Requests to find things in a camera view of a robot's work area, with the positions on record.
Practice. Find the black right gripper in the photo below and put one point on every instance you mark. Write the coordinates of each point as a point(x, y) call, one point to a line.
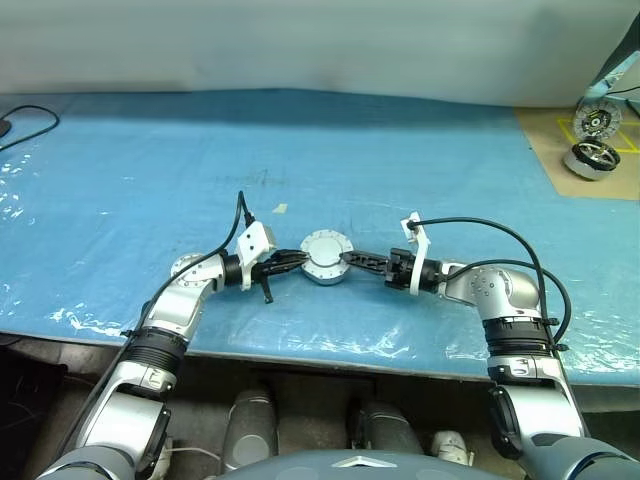
point(397, 270)

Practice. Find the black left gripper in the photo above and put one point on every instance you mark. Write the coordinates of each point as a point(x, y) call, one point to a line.
point(261, 271)

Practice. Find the silver round motor lid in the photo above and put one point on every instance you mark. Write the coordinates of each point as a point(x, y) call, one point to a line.
point(325, 250)

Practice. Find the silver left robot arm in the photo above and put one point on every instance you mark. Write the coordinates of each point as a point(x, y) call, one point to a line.
point(175, 305)

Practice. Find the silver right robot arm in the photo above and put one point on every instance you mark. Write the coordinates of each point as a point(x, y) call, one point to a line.
point(505, 290)

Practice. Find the grey round motor housing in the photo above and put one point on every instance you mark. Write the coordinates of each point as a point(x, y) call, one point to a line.
point(325, 280)

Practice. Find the spare grey motor housing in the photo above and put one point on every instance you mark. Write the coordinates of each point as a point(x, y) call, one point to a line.
point(585, 170)

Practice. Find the spare spoked rotor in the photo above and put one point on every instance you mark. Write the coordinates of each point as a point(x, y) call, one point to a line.
point(595, 152)

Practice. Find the spare silver motor lid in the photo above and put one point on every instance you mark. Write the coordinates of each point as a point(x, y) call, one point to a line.
point(597, 120)

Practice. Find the beige tape piece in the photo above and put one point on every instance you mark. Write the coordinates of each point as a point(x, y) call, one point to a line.
point(281, 208)

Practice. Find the grey rounded leg shape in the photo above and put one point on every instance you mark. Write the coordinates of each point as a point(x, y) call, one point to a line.
point(250, 430)

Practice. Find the dark rounded leg shape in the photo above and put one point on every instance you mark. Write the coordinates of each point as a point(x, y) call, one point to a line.
point(385, 425)

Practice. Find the white robot foot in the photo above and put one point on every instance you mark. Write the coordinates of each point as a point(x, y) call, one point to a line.
point(450, 447)

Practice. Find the grey robot torso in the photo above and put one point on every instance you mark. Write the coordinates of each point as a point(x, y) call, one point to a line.
point(360, 467)

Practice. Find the brown cardboard mat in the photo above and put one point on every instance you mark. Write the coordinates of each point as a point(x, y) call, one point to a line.
point(545, 150)

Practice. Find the light blue stand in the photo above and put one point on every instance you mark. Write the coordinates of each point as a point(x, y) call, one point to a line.
point(607, 82)

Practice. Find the dark grey slanted object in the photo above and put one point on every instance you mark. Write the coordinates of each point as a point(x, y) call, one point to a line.
point(625, 45)

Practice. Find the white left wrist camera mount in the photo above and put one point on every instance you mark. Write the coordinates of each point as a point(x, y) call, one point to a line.
point(255, 240)

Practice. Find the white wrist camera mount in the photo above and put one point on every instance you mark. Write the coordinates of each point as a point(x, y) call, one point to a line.
point(421, 250)
point(255, 240)

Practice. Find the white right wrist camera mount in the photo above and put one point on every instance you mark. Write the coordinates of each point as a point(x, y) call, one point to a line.
point(421, 250)

